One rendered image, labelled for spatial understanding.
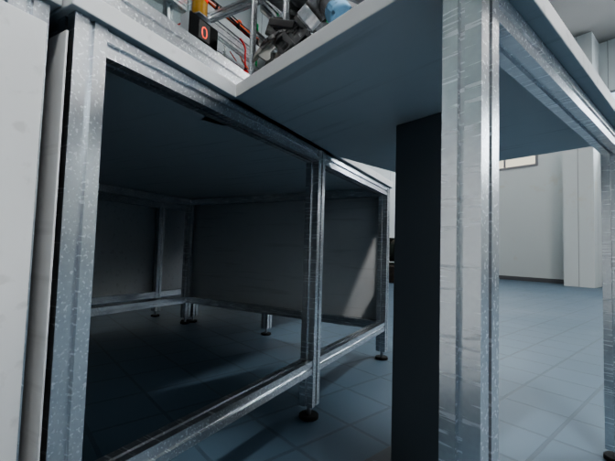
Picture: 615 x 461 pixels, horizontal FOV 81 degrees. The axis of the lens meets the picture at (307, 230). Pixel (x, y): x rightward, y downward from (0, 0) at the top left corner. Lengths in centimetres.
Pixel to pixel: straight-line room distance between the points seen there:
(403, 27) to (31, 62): 49
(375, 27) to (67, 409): 68
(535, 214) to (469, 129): 833
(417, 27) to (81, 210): 54
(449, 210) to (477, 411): 21
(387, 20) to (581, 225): 752
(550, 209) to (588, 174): 105
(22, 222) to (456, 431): 56
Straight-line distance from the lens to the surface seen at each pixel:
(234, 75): 98
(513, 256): 884
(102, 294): 267
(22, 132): 58
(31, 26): 63
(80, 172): 60
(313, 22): 135
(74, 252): 58
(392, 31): 60
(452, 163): 44
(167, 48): 72
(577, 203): 802
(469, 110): 45
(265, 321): 220
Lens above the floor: 51
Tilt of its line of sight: 3 degrees up
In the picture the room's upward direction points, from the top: 2 degrees clockwise
